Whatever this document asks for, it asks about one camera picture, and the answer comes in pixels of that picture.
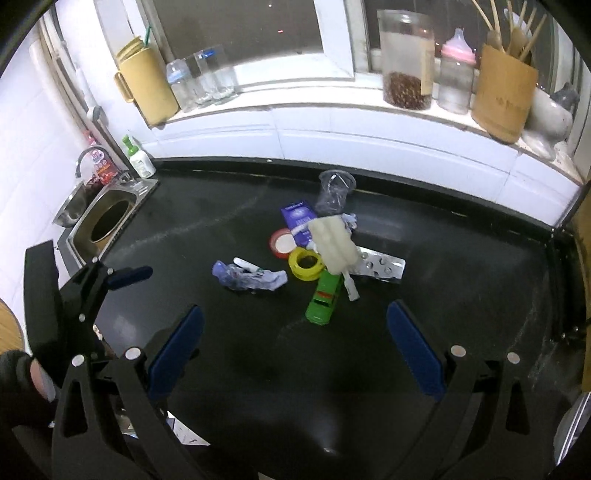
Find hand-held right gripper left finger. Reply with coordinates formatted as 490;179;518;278
50;304;208;480

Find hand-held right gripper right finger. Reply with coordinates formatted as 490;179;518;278
386;299;557;480

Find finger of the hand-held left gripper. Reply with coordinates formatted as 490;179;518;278
58;260;154;363

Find blue white wrapper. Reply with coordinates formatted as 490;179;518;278
212;257;288;293

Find person's left hand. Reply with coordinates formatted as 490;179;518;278
0;348;59;435

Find wooden cutting board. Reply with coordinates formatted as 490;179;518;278
0;297;25;359

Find stainless steel sink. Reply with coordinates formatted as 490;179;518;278
67;176;160;269

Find stainless steel bowl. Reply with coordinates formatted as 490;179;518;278
52;180;99;227

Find silver pill blister pack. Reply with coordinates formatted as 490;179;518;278
353;246;407;282

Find green toy truck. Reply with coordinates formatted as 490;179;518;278
304;270;345;326

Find white green pump soap bottle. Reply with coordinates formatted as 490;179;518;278
122;134;156;179

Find red labelled detergent bottle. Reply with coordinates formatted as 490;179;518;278
83;131;119;186

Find chrome faucet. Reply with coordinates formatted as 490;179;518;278
76;147;113;182

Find cream plastic popsicle mould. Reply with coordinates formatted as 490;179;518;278
307;214;361;276

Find yellow tape roll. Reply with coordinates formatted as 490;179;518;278
288;246;324;282

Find red white round lid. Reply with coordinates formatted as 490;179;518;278
270;227;299;258

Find blue cardboard box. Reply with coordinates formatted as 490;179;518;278
280;200;320;248

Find clear plastic cup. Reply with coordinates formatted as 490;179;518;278
315;169;357;216

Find yellow lidded pitcher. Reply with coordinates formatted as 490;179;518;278
114;36;181;128

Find clear plastic bottle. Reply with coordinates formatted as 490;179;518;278
165;59;197;113

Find clear bottles on sill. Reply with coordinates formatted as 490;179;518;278
202;45;241;103

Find white ceramic jar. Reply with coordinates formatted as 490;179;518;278
521;82;581;161

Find bamboo utensil holder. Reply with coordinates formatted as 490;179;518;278
470;43;539;145

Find pink capped baby bottle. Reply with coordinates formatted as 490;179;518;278
436;28;476;115

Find tall clear jar with beans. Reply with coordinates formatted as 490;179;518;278
377;8;435;112

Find bunch of wooden utensils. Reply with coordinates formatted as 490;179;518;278
470;0;551;64

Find white window frame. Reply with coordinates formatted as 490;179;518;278
139;0;591;95

